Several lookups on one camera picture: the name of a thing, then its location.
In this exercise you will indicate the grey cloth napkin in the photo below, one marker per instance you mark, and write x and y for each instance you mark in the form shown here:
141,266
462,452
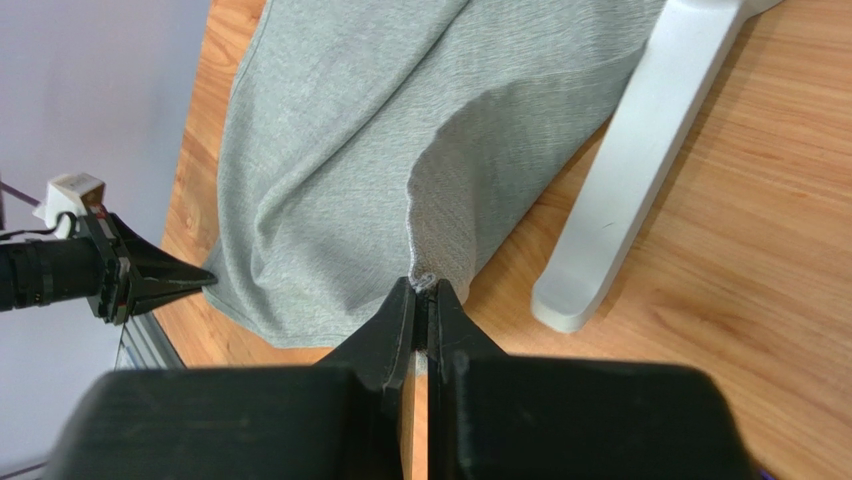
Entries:
366,141

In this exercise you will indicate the aluminium frame rail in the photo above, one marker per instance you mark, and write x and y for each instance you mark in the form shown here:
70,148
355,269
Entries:
144,345

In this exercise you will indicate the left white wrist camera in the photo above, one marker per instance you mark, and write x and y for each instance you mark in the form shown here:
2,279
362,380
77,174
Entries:
68,193

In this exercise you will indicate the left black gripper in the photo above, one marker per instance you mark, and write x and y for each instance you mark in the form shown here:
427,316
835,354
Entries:
158,277

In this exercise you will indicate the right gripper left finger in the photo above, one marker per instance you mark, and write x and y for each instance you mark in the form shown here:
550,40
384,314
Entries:
378,355

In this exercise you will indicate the white stand base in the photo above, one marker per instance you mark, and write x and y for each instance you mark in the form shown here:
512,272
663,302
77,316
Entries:
677,68

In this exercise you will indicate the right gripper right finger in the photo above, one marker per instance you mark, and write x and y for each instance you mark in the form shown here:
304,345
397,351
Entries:
449,331

